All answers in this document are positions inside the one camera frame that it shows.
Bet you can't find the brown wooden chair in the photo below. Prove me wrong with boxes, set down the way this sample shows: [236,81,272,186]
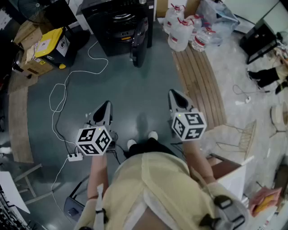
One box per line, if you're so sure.
[207,154,242,181]

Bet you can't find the brown floor mat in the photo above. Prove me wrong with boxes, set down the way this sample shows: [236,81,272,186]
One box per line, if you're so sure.
[8,71,35,164]

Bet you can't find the person's left forearm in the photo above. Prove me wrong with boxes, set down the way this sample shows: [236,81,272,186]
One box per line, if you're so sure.
[86,154,108,200]

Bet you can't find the person's right forearm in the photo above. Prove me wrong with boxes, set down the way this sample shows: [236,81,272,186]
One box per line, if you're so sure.
[181,140,217,183]

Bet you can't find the black bin with yellow lid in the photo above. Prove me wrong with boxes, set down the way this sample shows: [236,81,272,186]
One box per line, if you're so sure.
[35,27,77,69]

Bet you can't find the wire rack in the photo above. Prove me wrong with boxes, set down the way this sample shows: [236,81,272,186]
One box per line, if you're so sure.
[216,120,257,160]

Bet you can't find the black cabinet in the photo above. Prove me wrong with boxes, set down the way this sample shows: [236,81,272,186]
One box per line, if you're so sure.
[239,19,280,65]

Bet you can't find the person's pale yellow shirt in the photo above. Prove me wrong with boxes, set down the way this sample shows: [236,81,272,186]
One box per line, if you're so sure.
[77,151,249,230]

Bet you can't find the brown cardboard box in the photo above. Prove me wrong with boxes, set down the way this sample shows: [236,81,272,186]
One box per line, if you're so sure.
[12,21,55,78]

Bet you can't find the white board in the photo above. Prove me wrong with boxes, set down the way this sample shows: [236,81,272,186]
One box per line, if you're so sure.
[217,156,255,203]

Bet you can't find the grey metal frame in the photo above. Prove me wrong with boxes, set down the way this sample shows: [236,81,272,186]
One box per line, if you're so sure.
[13,163,62,205]

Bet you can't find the long white cable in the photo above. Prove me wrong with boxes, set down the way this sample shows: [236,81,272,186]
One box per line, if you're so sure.
[49,40,109,144]

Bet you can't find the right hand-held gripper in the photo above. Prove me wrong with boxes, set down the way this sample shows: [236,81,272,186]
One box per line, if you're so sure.
[167,89,207,142]

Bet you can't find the white adaptor with thin cable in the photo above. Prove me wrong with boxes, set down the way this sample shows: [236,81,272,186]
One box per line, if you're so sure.
[233,84,252,106]

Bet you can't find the round white stool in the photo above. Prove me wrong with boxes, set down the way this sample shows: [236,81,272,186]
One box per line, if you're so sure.
[270,101,288,139]

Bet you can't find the person's black trousers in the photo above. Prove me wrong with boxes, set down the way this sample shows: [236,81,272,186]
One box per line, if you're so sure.
[125,137,178,159]

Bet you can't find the wooden slat mat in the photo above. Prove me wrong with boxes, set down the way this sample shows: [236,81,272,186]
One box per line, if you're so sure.
[172,44,227,131]

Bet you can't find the white power strip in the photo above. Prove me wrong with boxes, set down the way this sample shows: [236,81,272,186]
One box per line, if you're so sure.
[67,152,84,162]

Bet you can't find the thin black cable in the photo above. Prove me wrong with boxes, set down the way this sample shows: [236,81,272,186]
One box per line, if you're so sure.
[55,121,78,156]

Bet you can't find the dark grey chair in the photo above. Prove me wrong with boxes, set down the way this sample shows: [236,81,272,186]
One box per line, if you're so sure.
[63,175,91,223]

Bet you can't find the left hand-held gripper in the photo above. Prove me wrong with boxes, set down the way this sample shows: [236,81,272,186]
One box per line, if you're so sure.
[76,101,117,156]

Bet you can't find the clear plastic bag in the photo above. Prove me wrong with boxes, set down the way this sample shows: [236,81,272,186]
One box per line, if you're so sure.
[198,0,240,34]

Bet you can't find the black flat panel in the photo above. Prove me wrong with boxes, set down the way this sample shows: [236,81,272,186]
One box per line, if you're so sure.
[44,0,78,30]

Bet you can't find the black fan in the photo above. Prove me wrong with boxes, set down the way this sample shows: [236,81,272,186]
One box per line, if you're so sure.
[18,0,69,23]

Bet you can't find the black washing machine door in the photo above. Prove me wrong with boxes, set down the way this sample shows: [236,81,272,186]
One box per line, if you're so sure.
[130,17,149,68]

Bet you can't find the black washing machine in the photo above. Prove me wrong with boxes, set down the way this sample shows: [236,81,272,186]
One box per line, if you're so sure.
[80,0,156,57]

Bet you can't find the pile of clear water jugs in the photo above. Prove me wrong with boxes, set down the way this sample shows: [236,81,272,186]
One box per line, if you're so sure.
[162,3,225,53]

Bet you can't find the pink cloth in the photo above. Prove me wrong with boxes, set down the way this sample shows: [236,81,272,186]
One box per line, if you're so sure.
[249,186,283,217]

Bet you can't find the grey shoulder strap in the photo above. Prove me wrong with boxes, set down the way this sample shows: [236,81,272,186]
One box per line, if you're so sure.
[199,195,246,230]
[95,184,108,225]

